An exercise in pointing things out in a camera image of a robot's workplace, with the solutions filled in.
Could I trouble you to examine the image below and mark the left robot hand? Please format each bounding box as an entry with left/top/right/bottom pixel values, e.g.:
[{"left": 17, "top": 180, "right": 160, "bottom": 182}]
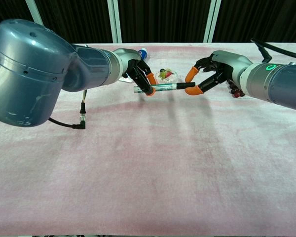
[{"left": 112, "top": 48, "right": 159, "bottom": 97}]

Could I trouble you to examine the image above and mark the black curtain panel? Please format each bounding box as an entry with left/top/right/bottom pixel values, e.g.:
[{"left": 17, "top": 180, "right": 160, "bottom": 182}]
[
  {"left": 213, "top": 0, "right": 296, "bottom": 44},
  {"left": 0, "top": 0, "right": 35, "bottom": 44},
  {"left": 36, "top": 0, "right": 113, "bottom": 44},
  {"left": 118, "top": 0, "right": 211, "bottom": 43}
]

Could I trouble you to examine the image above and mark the white partition post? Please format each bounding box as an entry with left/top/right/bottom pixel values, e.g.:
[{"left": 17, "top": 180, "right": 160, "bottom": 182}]
[
  {"left": 107, "top": 0, "right": 123, "bottom": 44},
  {"left": 203, "top": 0, "right": 222, "bottom": 43},
  {"left": 25, "top": 0, "right": 44, "bottom": 25}
]

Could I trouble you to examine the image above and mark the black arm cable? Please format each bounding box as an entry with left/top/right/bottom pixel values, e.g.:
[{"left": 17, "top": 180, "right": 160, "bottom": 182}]
[
  {"left": 48, "top": 88, "right": 87, "bottom": 130},
  {"left": 251, "top": 38, "right": 296, "bottom": 62}
]

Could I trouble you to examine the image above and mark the pink table cloth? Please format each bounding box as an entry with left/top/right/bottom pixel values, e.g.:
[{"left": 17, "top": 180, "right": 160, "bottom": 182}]
[{"left": 0, "top": 43, "right": 296, "bottom": 237}]

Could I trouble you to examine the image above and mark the small round printed tin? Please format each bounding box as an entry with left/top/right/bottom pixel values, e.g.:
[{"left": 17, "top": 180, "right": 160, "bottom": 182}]
[{"left": 154, "top": 68, "right": 179, "bottom": 83}]

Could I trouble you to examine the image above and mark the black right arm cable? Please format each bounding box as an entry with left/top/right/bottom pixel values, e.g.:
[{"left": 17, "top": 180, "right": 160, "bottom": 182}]
[{"left": 251, "top": 38, "right": 296, "bottom": 62}]

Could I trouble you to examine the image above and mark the green marker pen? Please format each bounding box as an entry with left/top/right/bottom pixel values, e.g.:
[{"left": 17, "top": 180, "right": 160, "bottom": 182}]
[{"left": 133, "top": 83, "right": 179, "bottom": 94}]

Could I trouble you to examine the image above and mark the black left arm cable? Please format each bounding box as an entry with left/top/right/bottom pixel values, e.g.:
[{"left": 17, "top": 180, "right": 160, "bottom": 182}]
[{"left": 48, "top": 88, "right": 87, "bottom": 130}]

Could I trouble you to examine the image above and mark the dark red grape bunch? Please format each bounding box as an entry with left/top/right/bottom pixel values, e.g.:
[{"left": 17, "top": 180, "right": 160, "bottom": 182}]
[{"left": 227, "top": 80, "right": 246, "bottom": 97}]

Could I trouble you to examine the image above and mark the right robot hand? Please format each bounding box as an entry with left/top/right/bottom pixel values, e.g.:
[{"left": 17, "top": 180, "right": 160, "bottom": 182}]
[{"left": 184, "top": 50, "right": 254, "bottom": 96}]

